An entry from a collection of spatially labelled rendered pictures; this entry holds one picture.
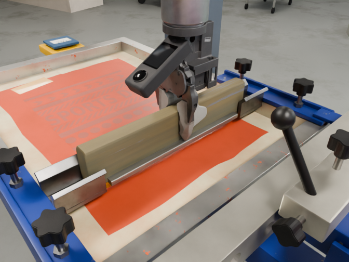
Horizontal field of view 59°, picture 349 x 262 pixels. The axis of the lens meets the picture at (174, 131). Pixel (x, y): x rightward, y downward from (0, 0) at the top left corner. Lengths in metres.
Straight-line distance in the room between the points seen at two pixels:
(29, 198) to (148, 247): 0.20
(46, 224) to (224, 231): 0.20
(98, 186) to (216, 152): 0.25
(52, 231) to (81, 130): 0.38
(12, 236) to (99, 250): 1.41
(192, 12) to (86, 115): 0.40
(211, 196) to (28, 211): 0.27
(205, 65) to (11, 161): 0.33
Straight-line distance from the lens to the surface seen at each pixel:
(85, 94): 0.87
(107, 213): 0.52
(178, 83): 0.52
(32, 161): 0.66
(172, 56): 0.49
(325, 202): 0.40
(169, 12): 0.49
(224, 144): 0.66
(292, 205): 0.39
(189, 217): 0.46
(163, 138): 0.56
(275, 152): 0.60
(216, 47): 1.45
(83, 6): 6.39
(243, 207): 0.41
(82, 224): 0.52
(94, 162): 0.49
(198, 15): 0.49
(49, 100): 0.87
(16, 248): 1.82
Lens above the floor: 1.34
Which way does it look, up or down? 34 degrees down
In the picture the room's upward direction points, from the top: straight up
